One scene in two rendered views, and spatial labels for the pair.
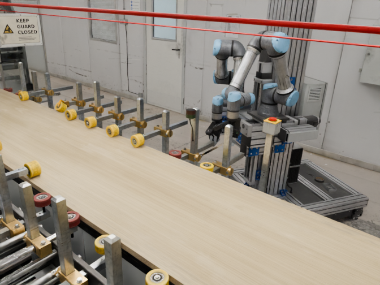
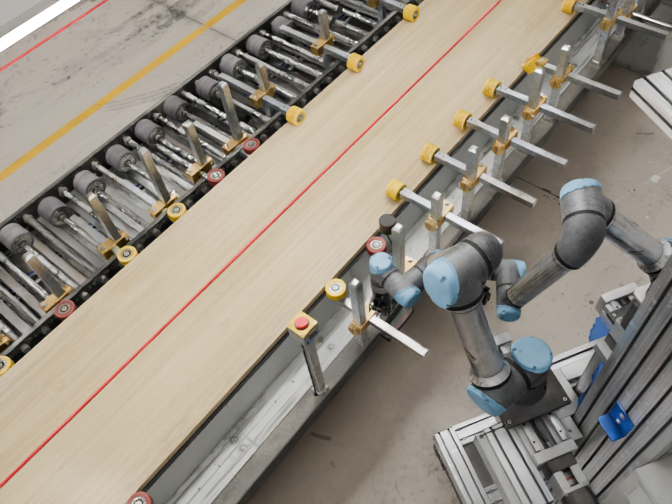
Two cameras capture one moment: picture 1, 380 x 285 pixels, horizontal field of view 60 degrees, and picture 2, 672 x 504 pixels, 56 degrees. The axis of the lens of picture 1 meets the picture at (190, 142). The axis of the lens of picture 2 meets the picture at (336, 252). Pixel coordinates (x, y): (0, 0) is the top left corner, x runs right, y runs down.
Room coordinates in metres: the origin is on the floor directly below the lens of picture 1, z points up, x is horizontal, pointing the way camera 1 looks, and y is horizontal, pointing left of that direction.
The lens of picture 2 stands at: (1.93, -1.37, 2.95)
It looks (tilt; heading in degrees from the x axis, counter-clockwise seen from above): 55 degrees down; 98
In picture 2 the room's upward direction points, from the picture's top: 9 degrees counter-clockwise
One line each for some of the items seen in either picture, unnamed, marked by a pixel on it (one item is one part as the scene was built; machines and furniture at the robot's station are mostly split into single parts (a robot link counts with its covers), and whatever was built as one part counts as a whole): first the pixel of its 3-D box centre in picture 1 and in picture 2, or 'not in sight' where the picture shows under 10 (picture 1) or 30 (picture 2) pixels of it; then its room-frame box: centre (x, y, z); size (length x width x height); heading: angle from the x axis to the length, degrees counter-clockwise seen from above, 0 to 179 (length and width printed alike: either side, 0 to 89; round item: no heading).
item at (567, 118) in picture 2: (97, 107); (540, 106); (2.62, 0.78, 0.95); 0.50 x 0.04 x 0.04; 142
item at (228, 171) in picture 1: (222, 168); (363, 319); (1.82, -0.21, 0.84); 0.13 x 0.06 x 0.05; 52
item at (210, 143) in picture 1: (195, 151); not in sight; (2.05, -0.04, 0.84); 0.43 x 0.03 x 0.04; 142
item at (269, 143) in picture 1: (266, 170); (312, 364); (1.65, -0.43, 0.93); 0.05 x 0.04 x 0.45; 52
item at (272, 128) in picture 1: (271, 126); (303, 329); (1.65, -0.43, 1.18); 0.07 x 0.07 x 0.08; 52
